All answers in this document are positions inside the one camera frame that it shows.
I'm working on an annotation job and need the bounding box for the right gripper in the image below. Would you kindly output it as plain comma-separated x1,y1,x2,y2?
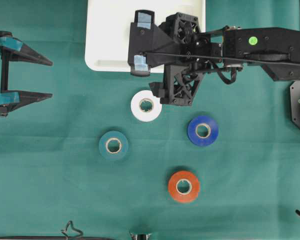
149,12,222,106

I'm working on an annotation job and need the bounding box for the white tape roll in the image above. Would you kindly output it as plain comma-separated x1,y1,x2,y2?
130,90,162,122

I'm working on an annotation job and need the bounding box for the blue tape roll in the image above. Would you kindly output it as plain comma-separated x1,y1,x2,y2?
187,115,219,147

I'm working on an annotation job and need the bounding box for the green tape roll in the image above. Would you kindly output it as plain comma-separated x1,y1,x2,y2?
98,130,129,161

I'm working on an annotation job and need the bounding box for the orange tape roll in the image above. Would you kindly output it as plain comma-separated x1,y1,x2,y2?
167,170,201,204

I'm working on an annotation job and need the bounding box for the white plastic case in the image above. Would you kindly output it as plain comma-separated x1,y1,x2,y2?
84,0,206,72

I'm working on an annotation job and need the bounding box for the green table cloth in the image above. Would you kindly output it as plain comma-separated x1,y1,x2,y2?
0,0,300,240

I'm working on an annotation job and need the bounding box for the silver stand at edge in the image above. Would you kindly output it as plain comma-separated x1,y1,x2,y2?
129,232,152,240

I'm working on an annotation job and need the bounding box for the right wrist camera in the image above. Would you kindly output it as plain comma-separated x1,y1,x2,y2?
127,9,181,77

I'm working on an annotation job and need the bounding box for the black cable at edge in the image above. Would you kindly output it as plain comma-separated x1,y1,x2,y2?
0,219,131,240

